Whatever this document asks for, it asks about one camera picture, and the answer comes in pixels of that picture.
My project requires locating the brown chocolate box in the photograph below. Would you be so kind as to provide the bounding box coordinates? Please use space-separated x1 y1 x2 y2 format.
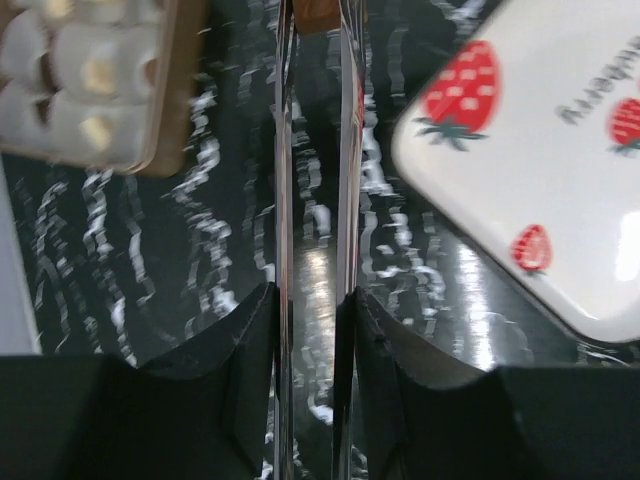
1 1 209 177

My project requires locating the strawberry print tray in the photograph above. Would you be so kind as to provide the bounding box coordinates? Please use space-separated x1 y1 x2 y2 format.
392 1 639 343

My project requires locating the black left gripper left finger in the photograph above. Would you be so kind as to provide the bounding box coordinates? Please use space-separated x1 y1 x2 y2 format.
1 283 278 479

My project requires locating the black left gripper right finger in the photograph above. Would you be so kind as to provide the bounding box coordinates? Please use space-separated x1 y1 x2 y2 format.
352 289 639 479

